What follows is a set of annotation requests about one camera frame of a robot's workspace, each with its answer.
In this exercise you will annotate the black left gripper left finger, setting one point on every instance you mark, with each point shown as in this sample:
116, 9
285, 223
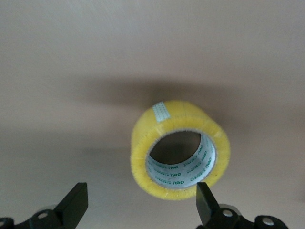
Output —
69, 205

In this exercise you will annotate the yellow clear tape roll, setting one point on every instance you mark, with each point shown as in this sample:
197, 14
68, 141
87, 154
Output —
178, 112

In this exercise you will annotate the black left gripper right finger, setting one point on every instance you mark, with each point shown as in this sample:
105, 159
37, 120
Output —
206, 205

